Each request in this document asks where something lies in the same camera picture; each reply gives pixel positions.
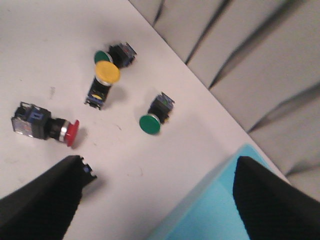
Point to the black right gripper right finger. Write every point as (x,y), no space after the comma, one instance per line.
(270,208)

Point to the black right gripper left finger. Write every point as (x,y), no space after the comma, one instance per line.
(44,208)

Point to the yellow push button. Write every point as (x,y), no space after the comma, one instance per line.
(106,75)

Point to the turquoise plastic box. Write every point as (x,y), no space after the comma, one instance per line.
(208,211)

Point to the red push button lying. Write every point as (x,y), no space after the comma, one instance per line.
(37,122)

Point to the green push button right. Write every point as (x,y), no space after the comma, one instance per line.
(157,114)

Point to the green push button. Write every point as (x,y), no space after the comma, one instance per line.
(157,114)
(121,55)

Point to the white pleated curtain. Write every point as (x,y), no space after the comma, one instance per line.
(261,61)

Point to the green push button left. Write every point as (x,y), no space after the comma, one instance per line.
(121,55)

